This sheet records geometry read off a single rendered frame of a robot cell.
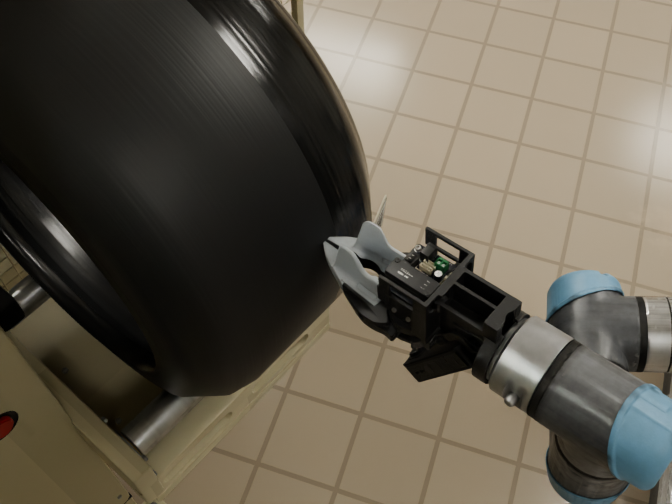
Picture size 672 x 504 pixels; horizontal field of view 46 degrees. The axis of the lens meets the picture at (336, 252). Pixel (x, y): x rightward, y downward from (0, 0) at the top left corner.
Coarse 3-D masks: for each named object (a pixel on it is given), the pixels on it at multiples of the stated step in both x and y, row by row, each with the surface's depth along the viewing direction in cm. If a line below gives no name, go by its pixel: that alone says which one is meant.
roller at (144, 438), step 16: (160, 400) 103; (176, 400) 103; (192, 400) 104; (144, 416) 102; (160, 416) 102; (176, 416) 103; (128, 432) 101; (144, 432) 101; (160, 432) 102; (144, 448) 101
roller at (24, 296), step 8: (24, 280) 113; (32, 280) 113; (16, 288) 112; (24, 288) 112; (32, 288) 113; (40, 288) 113; (16, 296) 112; (24, 296) 112; (32, 296) 112; (40, 296) 113; (48, 296) 114; (24, 304) 112; (32, 304) 113; (40, 304) 114; (24, 312) 112
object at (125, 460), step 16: (48, 368) 103; (48, 384) 102; (64, 384) 102; (64, 400) 100; (80, 400) 101; (80, 416) 99; (96, 416) 99; (80, 432) 99; (96, 432) 98; (112, 432) 98; (96, 448) 98; (112, 448) 97; (128, 448) 97; (112, 464) 98; (128, 464) 96; (144, 464) 96; (128, 480) 97; (144, 480) 97; (144, 496) 100
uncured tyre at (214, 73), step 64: (0, 0) 67; (64, 0) 67; (128, 0) 68; (192, 0) 70; (256, 0) 72; (0, 64) 65; (64, 64) 65; (128, 64) 66; (192, 64) 68; (256, 64) 71; (320, 64) 77; (0, 128) 66; (64, 128) 64; (128, 128) 65; (192, 128) 67; (256, 128) 70; (320, 128) 74; (0, 192) 108; (64, 192) 66; (128, 192) 65; (192, 192) 67; (256, 192) 71; (320, 192) 76; (64, 256) 113; (128, 256) 68; (192, 256) 69; (256, 256) 73; (320, 256) 80; (128, 320) 110; (192, 320) 73; (256, 320) 76; (192, 384) 83
